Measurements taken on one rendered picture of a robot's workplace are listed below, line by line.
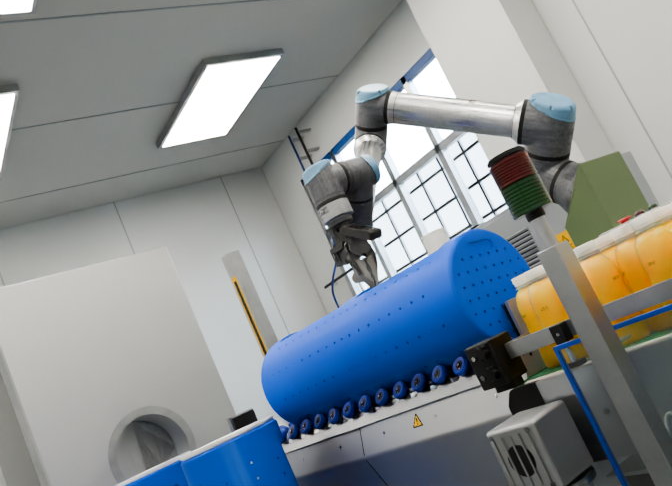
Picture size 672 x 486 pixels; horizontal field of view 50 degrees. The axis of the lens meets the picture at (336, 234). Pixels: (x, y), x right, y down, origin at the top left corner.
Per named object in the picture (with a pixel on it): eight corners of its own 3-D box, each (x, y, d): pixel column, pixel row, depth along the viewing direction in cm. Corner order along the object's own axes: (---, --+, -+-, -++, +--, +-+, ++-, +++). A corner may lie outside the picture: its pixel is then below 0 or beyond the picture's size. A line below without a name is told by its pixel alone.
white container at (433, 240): (444, 255, 446) (434, 234, 449) (459, 246, 434) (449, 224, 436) (425, 262, 437) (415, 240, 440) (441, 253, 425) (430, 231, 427)
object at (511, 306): (549, 343, 164) (524, 292, 166) (558, 339, 162) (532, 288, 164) (525, 357, 157) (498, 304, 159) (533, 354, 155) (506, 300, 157)
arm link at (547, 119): (572, 142, 246) (362, 118, 269) (580, 92, 237) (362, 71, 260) (569, 159, 233) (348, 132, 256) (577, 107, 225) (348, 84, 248)
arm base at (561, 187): (601, 211, 244) (575, 201, 250) (612, 158, 235) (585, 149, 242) (567, 226, 233) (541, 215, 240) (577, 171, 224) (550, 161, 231)
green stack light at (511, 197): (529, 216, 116) (515, 188, 117) (560, 198, 111) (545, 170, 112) (506, 224, 112) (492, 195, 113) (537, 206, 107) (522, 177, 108)
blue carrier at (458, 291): (350, 411, 235) (319, 328, 241) (560, 329, 170) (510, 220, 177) (279, 439, 217) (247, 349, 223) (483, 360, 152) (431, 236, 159)
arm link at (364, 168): (363, 183, 217) (329, 194, 211) (364, 147, 211) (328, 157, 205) (383, 195, 210) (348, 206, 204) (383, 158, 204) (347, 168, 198)
